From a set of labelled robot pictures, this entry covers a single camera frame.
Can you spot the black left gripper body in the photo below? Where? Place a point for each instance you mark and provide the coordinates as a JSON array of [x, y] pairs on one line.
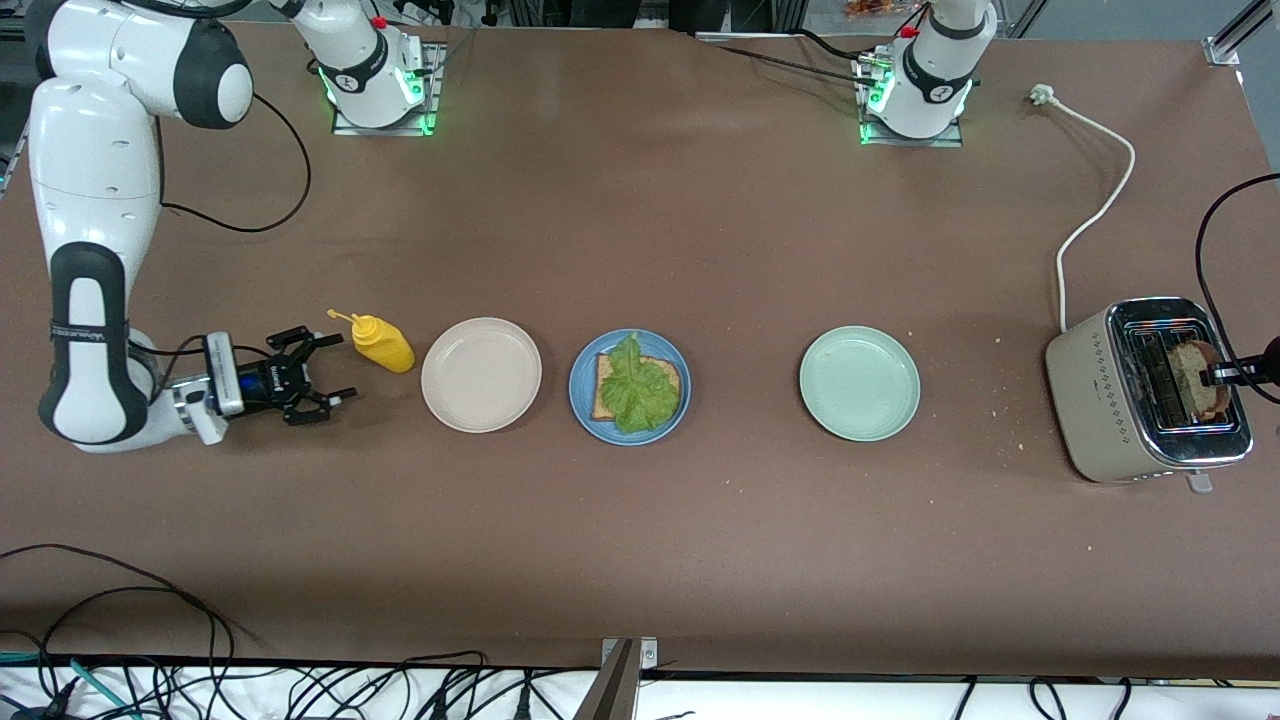
[[1262, 366]]

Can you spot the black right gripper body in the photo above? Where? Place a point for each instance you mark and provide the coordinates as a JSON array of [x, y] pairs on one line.
[[266, 384]]

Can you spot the brown bread slice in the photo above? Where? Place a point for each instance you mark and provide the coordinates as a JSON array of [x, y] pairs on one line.
[[665, 366], [1190, 385]]

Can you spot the yellow mustard squeeze bottle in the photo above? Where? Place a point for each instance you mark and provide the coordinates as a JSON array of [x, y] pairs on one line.
[[385, 345]]

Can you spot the blue round plate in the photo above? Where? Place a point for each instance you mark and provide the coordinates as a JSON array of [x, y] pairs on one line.
[[630, 438]]

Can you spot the green lettuce leaf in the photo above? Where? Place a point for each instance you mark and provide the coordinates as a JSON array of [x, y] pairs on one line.
[[640, 395]]

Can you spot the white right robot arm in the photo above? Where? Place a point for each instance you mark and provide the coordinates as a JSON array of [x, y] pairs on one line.
[[100, 200]]

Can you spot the beige round plate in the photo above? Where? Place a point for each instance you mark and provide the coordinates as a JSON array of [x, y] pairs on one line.
[[480, 375]]

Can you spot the light green round plate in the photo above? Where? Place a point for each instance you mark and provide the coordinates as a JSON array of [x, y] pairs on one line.
[[860, 383]]

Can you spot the beige chrome toaster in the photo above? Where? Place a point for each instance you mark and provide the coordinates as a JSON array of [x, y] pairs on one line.
[[1095, 400]]

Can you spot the grey aluminium profile bar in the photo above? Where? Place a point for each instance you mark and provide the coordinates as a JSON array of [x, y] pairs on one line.
[[610, 695]]

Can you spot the orange snack pack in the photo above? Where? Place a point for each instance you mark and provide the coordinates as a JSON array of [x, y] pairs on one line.
[[870, 8]]

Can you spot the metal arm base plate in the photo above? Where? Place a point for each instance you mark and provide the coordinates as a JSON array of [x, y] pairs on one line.
[[438, 100], [910, 142]]

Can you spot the aluminium frame rail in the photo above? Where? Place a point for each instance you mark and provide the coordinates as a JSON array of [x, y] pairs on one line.
[[8, 170], [1222, 50]]

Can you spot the metal corner bracket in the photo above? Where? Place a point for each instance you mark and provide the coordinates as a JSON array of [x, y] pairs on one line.
[[648, 655]]

